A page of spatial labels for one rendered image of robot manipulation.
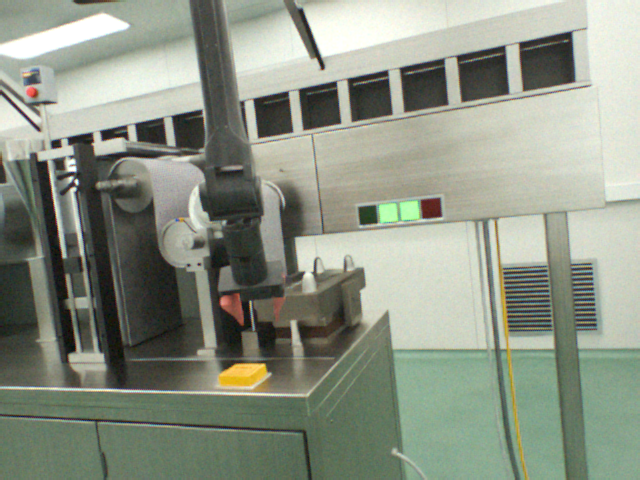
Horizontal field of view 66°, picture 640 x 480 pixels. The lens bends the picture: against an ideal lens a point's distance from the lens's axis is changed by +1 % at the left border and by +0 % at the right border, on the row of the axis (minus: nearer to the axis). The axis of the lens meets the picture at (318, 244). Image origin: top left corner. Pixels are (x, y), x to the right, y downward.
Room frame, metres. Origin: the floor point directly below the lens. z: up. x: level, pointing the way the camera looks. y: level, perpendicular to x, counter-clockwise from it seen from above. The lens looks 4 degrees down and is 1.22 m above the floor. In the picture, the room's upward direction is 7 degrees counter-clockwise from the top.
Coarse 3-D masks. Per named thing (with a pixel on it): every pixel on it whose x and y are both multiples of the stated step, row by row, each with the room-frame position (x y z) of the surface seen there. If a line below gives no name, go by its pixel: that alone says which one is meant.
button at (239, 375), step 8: (232, 368) 0.97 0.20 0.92; (240, 368) 0.96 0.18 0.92; (248, 368) 0.95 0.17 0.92; (256, 368) 0.95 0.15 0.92; (264, 368) 0.97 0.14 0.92; (224, 376) 0.93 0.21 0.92; (232, 376) 0.92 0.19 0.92; (240, 376) 0.92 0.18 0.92; (248, 376) 0.91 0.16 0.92; (256, 376) 0.93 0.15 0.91; (224, 384) 0.93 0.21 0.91; (232, 384) 0.92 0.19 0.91; (240, 384) 0.92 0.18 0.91; (248, 384) 0.91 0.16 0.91
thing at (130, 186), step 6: (114, 174) 1.27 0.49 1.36; (120, 174) 1.27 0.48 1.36; (126, 174) 1.30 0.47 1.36; (120, 180) 1.26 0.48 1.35; (126, 180) 1.27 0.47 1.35; (132, 180) 1.29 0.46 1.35; (138, 180) 1.31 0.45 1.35; (120, 186) 1.26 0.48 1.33; (126, 186) 1.26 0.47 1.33; (132, 186) 1.28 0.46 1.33; (138, 186) 1.30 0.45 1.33; (120, 192) 1.26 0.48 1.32; (126, 192) 1.27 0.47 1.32; (132, 192) 1.29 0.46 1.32; (138, 192) 1.31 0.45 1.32; (120, 198) 1.28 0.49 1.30
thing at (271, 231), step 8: (264, 224) 1.33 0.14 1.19; (272, 224) 1.38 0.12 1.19; (280, 224) 1.42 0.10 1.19; (264, 232) 1.32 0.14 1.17; (272, 232) 1.37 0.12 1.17; (280, 232) 1.42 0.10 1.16; (264, 240) 1.32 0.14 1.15; (272, 240) 1.36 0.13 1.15; (280, 240) 1.41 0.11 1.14; (264, 248) 1.32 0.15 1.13; (272, 248) 1.36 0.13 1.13; (280, 248) 1.41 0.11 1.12; (272, 256) 1.35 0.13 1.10; (280, 256) 1.40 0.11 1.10
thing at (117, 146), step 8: (96, 144) 1.32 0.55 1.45; (104, 144) 1.31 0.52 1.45; (112, 144) 1.30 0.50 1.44; (120, 144) 1.29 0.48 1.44; (128, 144) 1.32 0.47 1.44; (136, 144) 1.35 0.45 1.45; (144, 144) 1.38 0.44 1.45; (152, 144) 1.41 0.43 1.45; (160, 144) 1.45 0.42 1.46; (96, 152) 1.32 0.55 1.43; (104, 152) 1.31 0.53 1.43; (112, 152) 1.30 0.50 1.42; (120, 152) 1.30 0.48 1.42; (128, 152) 1.40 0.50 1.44; (136, 152) 1.42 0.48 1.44; (144, 152) 1.43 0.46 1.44; (152, 152) 1.45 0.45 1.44; (160, 152) 1.47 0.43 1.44; (168, 152) 1.49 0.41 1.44; (176, 152) 1.51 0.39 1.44; (184, 152) 1.53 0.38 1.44; (192, 152) 1.59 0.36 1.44
